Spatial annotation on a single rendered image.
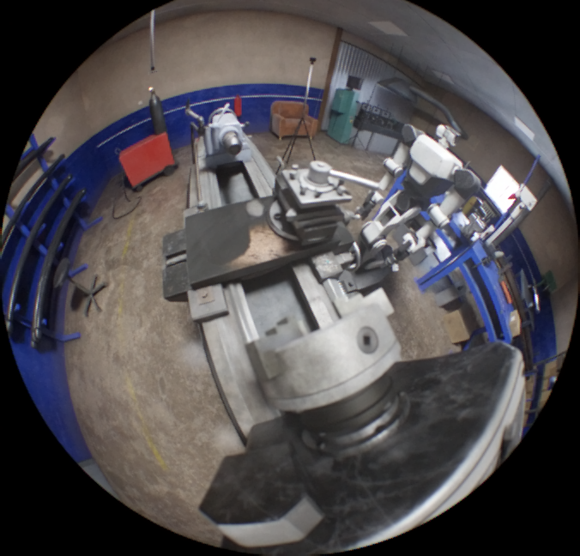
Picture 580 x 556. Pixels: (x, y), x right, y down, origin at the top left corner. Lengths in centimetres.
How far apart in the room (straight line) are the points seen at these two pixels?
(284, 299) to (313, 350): 53
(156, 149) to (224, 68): 233
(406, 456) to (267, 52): 499
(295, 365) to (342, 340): 6
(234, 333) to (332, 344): 42
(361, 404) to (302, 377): 10
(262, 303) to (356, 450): 61
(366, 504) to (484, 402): 17
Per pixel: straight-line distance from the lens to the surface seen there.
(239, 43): 472
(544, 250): 745
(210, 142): 110
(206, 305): 59
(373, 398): 28
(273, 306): 71
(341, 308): 32
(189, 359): 156
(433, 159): 100
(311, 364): 21
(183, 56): 467
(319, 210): 50
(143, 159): 334
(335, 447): 31
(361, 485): 26
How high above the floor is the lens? 141
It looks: 60 degrees down
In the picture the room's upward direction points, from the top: 13 degrees clockwise
